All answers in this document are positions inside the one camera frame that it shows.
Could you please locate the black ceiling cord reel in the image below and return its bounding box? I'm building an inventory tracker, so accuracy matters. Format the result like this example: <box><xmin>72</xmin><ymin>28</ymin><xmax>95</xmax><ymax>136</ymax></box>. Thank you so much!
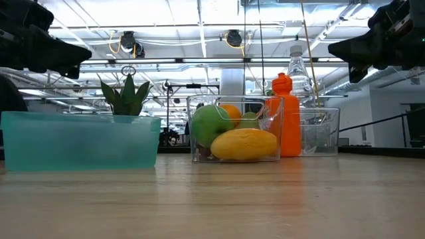
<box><xmin>225</xmin><ymin>29</ymin><xmax>244</xmax><ymax>48</ymax></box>
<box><xmin>119</xmin><ymin>31</ymin><xmax>146</xmax><ymax>59</ymax></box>

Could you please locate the orange fruit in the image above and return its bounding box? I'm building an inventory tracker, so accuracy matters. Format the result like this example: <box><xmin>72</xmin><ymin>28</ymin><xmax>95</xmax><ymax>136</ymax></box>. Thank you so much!
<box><xmin>220</xmin><ymin>104</ymin><xmax>242</xmax><ymax>129</ymax></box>

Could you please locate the black hanging cable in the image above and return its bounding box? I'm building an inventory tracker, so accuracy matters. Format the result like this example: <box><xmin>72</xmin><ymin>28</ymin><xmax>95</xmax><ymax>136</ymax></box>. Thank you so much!
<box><xmin>257</xmin><ymin>0</ymin><xmax>266</xmax><ymax>97</ymax></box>

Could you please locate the orange plastic bottle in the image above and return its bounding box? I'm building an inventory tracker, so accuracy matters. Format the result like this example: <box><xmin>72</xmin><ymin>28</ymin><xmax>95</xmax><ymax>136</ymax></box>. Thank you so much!
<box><xmin>267</xmin><ymin>72</ymin><xmax>302</xmax><ymax>157</ymax></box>

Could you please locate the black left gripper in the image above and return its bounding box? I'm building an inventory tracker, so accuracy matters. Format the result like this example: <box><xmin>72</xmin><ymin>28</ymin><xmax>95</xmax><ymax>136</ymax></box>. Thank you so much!
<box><xmin>0</xmin><ymin>0</ymin><xmax>93</xmax><ymax>80</ymax></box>

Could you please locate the green apple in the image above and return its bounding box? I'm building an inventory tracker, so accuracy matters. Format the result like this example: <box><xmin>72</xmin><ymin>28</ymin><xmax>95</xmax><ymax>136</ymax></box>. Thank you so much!
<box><xmin>191</xmin><ymin>104</ymin><xmax>235</xmax><ymax>149</ymax></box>

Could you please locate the clear water bottle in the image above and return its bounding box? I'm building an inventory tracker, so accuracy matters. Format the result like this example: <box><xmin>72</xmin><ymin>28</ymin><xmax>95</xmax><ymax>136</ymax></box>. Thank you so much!
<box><xmin>287</xmin><ymin>44</ymin><xmax>315</xmax><ymax>109</ymax></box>

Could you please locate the yellow mango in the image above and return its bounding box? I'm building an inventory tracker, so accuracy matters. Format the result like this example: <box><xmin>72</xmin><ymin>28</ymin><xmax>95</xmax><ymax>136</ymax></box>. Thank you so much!
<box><xmin>211</xmin><ymin>128</ymin><xmax>278</xmax><ymax>161</ymax></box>

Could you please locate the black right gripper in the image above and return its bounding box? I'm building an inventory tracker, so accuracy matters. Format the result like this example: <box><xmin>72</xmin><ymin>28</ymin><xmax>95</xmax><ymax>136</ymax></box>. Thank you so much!
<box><xmin>327</xmin><ymin>0</ymin><xmax>425</xmax><ymax>84</ymax></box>

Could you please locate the green pineapple top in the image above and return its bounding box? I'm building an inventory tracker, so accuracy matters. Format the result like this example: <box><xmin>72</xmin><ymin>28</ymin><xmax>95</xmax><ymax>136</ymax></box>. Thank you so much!
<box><xmin>98</xmin><ymin>73</ymin><xmax>153</xmax><ymax>117</ymax></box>

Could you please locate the clear plastic bin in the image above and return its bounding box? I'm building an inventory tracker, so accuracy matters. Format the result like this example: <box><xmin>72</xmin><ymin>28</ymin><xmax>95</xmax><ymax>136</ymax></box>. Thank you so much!
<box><xmin>298</xmin><ymin>107</ymin><xmax>341</xmax><ymax>157</ymax></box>
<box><xmin>186</xmin><ymin>95</ymin><xmax>285</xmax><ymax>163</ymax></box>

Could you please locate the teal translucent plastic bin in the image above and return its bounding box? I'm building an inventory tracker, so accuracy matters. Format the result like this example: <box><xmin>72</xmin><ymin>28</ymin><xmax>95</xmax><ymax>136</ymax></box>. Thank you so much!
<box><xmin>0</xmin><ymin>111</ymin><xmax>162</xmax><ymax>173</ymax></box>

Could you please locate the green pear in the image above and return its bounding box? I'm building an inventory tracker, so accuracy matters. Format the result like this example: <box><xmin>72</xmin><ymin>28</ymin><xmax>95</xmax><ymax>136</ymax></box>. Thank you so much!
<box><xmin>236</xmin><ymin>112</ymin><xmax>260</xmax><ymax>130</ymax></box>

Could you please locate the yellow hanging cable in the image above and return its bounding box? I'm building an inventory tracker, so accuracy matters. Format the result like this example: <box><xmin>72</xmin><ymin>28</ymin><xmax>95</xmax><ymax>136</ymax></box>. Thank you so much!
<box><xmin>300</xmin><ymin>0</ymin><xmax>321</xmax><ymax>107</ymax></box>

